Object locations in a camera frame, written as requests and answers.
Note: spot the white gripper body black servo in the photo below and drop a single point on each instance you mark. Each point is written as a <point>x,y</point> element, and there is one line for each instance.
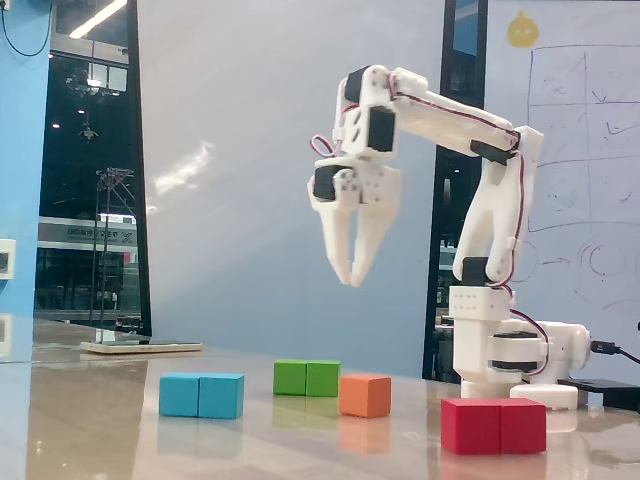
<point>372,187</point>

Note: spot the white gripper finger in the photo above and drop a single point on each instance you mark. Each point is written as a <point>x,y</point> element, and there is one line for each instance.
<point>340,235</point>
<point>375,230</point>

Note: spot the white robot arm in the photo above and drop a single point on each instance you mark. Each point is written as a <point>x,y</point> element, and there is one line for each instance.
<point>450,115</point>

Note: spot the green double block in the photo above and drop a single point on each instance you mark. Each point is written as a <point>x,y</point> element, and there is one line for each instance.
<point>306,379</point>

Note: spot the small orange cube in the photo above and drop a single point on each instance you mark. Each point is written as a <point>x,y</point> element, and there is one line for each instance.
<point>365,397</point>

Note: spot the blue double block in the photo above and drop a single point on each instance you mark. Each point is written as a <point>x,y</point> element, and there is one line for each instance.
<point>200,397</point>

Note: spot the red double block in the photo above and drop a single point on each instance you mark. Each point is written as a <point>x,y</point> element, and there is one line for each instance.
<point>492,427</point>

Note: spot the whiteboard with marker drawings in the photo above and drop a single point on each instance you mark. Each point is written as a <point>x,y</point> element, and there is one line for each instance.
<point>575,150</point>

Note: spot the yellow smiley sticker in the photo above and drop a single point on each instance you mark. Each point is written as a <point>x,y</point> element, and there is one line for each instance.
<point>522,31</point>

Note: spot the flat wooden base board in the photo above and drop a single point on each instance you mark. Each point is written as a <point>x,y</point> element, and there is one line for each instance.
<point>140,348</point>

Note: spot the flat black box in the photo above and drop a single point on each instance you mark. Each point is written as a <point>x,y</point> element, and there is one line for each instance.
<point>615,395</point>

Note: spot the fluorescent ceiling light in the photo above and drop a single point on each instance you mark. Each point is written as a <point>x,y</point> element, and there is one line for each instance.
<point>97,19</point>

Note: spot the black window frame post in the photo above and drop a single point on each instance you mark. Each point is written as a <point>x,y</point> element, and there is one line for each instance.
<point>439,225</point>
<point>137,150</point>

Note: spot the white wall socket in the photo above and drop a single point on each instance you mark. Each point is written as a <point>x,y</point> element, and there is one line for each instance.
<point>6,247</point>

